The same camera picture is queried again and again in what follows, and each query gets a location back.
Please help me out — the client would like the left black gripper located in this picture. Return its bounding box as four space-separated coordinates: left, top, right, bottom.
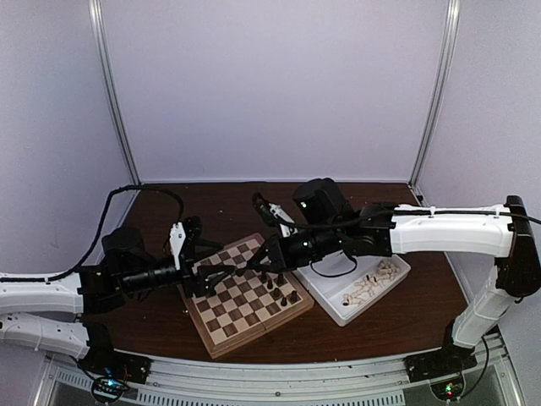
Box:
121 239 234 299

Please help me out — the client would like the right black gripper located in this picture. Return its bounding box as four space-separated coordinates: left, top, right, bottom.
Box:
248 221 343 273

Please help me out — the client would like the dark chess king piece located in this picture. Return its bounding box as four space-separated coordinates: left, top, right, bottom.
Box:
276 273 285 286

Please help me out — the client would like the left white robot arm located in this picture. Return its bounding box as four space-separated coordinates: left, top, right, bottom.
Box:
1 222 268 376

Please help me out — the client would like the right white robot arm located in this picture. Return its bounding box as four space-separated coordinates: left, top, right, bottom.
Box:
253 178 540 374

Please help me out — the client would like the white chess pieces pile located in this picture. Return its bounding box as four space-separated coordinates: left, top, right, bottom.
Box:
342 260 404 306

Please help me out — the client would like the wooden chessboard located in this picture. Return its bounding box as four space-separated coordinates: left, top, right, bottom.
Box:
177 233 314 360

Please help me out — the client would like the white divided plastic tray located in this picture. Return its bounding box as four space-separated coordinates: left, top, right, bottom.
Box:
293 252 411 326

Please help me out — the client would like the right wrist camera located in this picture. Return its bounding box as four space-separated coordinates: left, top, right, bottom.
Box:
252 192 298 237

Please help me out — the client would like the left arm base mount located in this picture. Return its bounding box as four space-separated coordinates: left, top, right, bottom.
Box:
78 348 151 384

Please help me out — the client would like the aluminium frame rail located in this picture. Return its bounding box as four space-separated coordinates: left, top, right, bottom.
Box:
41 329 521 406

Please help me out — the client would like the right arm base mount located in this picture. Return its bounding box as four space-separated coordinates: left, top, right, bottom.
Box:
403 344 478 382

